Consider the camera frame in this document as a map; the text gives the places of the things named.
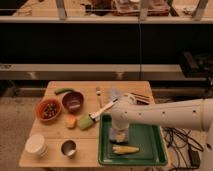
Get yellow blue sponge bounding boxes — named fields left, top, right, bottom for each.
left=110, top=131, right=127, bottom=143

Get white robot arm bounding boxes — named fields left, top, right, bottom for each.
left=111, top=94, right=213, bottom=149

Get green plastic tray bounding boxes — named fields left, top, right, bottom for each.
left=98, top=115, right=167, bottom=166

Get chopsticks pair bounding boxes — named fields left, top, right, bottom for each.
left=131, top=93, right=150, bottom=104

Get green silicone brush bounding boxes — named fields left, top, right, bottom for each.
left=77, top=98, right=118, bottom=130

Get blue translucent utensil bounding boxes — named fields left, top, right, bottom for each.
left=109, top=87, right=120, bottom=100

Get silver fork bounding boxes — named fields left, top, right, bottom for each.
left=96, top=87, right=102, bottom=108

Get orange fruit piece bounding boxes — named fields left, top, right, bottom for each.
left=65, top=115, right=77, bottom=129

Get maroon bowl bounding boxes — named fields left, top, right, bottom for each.
left=62, top=91, right=84, bottom=113

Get steel cup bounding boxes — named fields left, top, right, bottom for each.
left=61, top=140, right=77, bottom=158

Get wooden table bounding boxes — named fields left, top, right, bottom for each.
left=19, top=81, right=154, bottom=171

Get green cucumber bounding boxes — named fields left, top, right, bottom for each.
left=54, top=88, right=74, bottom=95

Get orange bowl with food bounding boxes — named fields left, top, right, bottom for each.
left=35, top=99, right=62, bottom=122

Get black floor cables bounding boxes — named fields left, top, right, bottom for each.
left=160, top=126, right=209, bottom=171

